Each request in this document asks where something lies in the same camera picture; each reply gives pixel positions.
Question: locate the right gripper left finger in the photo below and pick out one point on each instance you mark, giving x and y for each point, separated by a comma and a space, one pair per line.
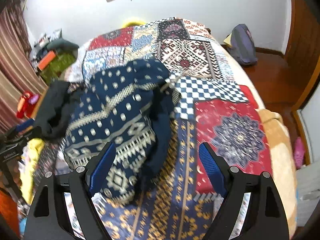
48, 216

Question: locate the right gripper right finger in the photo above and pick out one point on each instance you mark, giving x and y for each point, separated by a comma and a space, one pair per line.
265, 217

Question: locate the navy patterned hooded garment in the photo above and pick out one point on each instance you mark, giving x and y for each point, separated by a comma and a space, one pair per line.
130, 107

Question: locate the yellow garment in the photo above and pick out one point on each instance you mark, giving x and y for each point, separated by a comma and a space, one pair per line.
30, 157

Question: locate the red plush toy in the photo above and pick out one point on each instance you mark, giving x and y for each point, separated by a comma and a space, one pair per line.
26, 104

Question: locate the black folded garment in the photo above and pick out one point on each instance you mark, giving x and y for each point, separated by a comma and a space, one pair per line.
57, 108

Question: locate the beige fleece blanket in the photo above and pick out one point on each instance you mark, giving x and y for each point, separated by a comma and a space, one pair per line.
283, 165

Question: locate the white wardrobe door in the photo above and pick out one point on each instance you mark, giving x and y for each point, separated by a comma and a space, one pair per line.
306, 113

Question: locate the striped pink curtain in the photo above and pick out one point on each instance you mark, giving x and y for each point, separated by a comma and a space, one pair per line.
17, 74

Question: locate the pink rubber clog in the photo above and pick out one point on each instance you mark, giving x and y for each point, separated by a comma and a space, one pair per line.
298, 154

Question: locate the orange flat box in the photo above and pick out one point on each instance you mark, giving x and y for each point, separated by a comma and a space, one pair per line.
47, 59

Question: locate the patchwork patterned bedspread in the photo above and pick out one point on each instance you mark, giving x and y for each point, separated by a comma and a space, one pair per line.
218, 104

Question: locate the dark green cushion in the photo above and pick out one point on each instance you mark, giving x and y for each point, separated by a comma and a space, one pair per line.
62, 44

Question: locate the brown wooden door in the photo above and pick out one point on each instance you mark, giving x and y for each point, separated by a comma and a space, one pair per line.
302, 52

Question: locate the yellow pillow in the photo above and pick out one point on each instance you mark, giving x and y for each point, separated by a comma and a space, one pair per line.
133, 24

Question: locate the grey-blue backpack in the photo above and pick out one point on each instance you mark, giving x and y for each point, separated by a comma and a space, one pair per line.
242, 47

